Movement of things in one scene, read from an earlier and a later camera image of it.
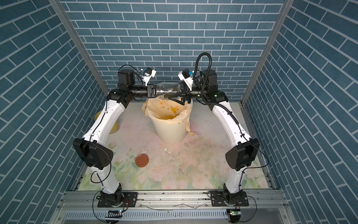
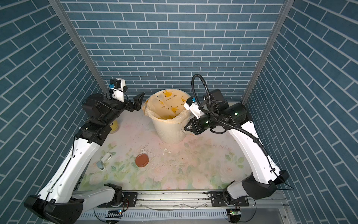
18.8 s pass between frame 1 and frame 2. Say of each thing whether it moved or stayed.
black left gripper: moved
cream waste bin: stayed
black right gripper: moved
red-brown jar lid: stayed
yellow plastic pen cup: stayed
